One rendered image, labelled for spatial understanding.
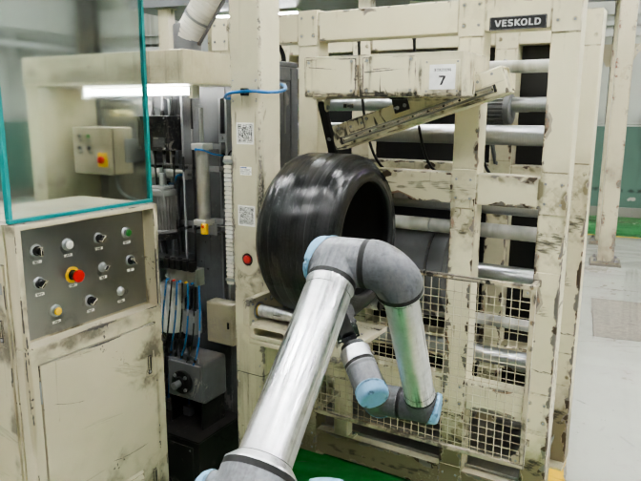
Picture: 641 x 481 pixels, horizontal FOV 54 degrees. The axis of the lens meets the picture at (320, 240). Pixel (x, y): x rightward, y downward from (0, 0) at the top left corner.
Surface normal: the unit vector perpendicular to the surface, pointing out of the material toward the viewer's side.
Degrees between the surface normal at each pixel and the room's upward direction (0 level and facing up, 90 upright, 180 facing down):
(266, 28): 90
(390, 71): 90
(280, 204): 61
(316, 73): 90
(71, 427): 90
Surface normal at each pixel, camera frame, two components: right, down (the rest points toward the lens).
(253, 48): -0.51, 0.17
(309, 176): -0.32, -0.66
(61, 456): 0.86, 0.11
